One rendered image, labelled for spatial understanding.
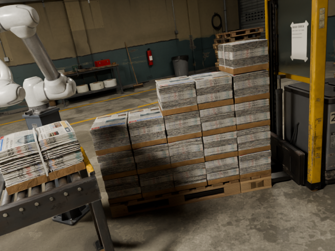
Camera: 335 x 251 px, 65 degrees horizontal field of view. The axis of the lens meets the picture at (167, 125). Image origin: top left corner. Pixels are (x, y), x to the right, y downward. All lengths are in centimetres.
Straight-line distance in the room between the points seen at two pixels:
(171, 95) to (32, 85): 106
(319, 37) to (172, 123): 121
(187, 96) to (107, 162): 83
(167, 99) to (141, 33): 724
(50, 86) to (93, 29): 671
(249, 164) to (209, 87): 78
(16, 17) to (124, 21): 733
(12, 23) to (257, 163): 207
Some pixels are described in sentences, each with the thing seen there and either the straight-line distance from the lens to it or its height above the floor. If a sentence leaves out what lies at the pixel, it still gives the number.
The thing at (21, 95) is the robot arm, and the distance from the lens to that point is 152.
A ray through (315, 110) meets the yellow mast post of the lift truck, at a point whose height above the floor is 73.
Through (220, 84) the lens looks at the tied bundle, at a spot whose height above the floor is 101.
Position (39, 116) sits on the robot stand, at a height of 99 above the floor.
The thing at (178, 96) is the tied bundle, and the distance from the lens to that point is 205.
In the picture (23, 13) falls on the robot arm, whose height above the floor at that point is 166.
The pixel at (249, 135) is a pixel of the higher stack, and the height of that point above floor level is 55.
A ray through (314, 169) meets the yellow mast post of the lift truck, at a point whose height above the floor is 22.
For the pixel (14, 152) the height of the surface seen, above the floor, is 101.
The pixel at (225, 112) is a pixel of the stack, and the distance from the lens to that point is 217.
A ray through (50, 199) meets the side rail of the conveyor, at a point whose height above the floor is 78.
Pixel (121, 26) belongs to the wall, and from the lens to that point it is 901.
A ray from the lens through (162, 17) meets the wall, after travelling 954.
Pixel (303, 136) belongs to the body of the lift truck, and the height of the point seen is 36.
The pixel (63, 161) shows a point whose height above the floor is 89.
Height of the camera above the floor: 141
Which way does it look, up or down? 18 degrees down
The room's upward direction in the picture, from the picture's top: 9 degrees counter-clockwise
